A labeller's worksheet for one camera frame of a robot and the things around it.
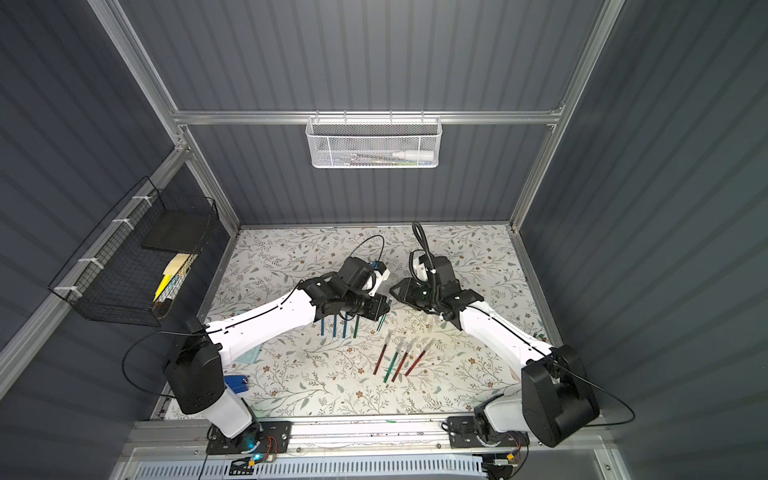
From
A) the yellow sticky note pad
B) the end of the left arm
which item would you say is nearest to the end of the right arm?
the end of the left arm

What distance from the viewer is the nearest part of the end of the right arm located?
62 cm

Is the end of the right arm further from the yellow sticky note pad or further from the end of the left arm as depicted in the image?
the yellow sticky note pad
